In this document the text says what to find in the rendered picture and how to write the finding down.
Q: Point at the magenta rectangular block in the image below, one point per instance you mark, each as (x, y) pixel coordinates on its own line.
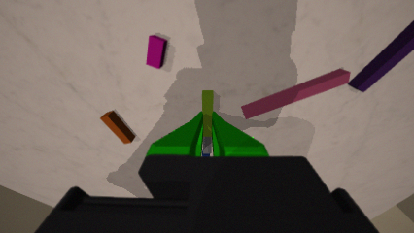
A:
(156, 51)

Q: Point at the lime green rod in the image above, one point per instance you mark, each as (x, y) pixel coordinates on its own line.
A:
(207, 110)

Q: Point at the pink rod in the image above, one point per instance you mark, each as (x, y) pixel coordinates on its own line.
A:
(298, 92)

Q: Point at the orange rod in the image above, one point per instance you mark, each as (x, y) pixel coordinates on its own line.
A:
(112, 120)

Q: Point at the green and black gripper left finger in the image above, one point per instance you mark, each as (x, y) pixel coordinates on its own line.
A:
(182, 140)

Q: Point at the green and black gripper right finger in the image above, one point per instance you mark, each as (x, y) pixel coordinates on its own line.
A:
(232, 141)

